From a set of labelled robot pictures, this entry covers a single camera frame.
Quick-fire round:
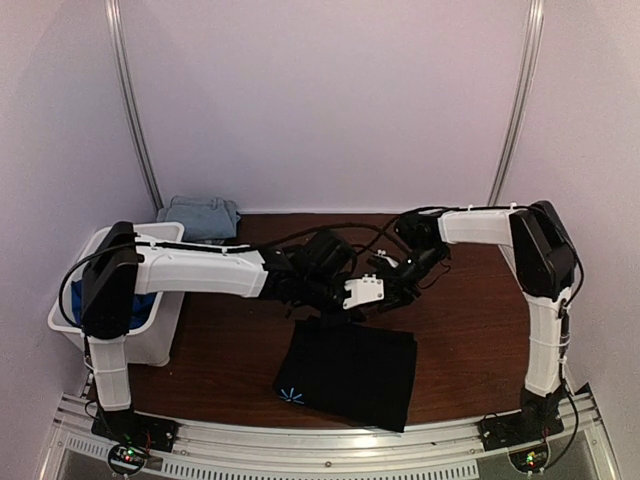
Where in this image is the black garment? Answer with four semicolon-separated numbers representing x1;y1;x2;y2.
272;317;417;433

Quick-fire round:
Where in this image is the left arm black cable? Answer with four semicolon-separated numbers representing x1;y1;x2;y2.
134;222;401;256

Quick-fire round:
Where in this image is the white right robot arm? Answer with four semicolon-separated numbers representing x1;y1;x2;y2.
367;200;584;399

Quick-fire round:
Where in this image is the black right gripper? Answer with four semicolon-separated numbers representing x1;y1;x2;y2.
379;246;447;310

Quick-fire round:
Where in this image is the light blue denim skirt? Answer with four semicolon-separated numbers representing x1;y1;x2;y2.
156;196;241;244

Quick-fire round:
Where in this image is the right aluminium frame post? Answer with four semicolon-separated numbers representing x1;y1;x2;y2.
487;0;545;206

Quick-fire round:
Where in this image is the blue garment in bin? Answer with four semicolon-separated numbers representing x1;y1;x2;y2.
71;280;156;330

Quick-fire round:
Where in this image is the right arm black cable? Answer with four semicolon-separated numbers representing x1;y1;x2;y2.
349;222;416;256

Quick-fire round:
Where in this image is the aluminium frame post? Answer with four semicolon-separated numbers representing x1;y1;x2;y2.
487;0;545;206
104;0;164;212

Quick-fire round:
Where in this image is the front aluminium rail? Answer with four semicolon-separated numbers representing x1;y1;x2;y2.
37;384;611;480

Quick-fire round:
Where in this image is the white plastic laundry bin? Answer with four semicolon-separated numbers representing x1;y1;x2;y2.
47;222;184;367

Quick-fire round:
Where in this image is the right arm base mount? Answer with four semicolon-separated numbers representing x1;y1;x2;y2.
477;387;564;475

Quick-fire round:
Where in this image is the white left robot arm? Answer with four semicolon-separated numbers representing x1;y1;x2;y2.
80;222;358;444

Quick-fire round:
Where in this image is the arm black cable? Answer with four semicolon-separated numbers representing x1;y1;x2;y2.
134;222;401;256
349;222;416;256

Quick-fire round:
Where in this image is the left aluminium frame post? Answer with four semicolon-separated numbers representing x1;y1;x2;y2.
104;0;164;212

